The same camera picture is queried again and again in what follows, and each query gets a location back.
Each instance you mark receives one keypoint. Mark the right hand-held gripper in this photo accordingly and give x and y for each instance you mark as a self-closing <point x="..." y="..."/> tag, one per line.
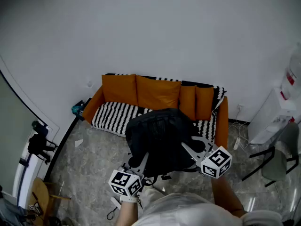
<point x="216" y="162"/>

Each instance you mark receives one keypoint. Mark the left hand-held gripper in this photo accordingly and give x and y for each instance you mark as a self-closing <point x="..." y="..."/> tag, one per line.
<point x="124" y="182"/>

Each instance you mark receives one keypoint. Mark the orange sofa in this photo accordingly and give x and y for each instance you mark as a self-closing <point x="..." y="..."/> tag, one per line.
<point x="222" y="126"/>

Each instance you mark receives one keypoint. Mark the black backpack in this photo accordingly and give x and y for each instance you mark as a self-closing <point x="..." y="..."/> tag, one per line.
<point x="162" y="135"/>

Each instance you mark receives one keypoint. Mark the person's left forearm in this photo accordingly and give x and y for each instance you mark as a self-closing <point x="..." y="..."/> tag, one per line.
<point x="125" y="213"/>

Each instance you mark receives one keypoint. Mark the person's right forearm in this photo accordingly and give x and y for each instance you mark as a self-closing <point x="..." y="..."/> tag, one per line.
<point x="225" y="196"/>

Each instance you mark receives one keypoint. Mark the black shoulder bag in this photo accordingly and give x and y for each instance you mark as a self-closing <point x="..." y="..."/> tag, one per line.
<point x="37" y="145"/>

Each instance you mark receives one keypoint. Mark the white power strip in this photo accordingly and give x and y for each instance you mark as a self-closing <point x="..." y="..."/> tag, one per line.
<point x="237" y="143"/>

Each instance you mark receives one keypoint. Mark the small orange cushion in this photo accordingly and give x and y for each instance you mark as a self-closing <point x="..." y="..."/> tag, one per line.
<point x="204" y="102"/>
<point x="187" y="102"/>

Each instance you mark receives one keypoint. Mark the black white striped pillow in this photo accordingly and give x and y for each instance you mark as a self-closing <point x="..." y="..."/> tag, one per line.
<point x="110" y="114"/>

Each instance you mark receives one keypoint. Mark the white paper scrap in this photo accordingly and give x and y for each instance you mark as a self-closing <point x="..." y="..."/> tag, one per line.
<point x="78" y="142"/>

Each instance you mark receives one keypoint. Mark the person's white shirt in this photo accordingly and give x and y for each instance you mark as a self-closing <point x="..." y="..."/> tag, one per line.
<point x="188" y="211"/>

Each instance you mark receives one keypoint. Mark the large orange cushion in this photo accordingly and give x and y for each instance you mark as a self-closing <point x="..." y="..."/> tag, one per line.
<point x="120" y="88"/>
<point x="157" y="93"/>

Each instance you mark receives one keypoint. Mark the white water dispenser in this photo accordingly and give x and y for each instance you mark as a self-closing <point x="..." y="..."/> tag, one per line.
<point x="268" y="119"/>

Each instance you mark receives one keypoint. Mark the grey chair black legs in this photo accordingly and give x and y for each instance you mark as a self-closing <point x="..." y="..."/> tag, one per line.
<point x="277" y="163"/>

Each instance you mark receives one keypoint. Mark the teal tissue pack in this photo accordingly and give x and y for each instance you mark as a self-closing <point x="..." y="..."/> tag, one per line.
<point x="77" y="108"/>

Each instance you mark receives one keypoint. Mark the round wooden stool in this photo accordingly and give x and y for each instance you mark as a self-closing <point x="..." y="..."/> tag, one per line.
<point x="41" y="194"/>

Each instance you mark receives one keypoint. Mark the dark green bottle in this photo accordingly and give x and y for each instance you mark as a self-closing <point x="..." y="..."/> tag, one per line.
<point x="38" y="127"/>

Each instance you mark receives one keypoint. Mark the clear water bottle red label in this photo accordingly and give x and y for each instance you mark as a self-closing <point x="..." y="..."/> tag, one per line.
<point x="294" y="74"/>

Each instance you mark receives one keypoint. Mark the white wall socket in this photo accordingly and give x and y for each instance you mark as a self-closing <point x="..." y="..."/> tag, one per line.
<point x="89" y="83"/>
<point x="240" y="107"/>

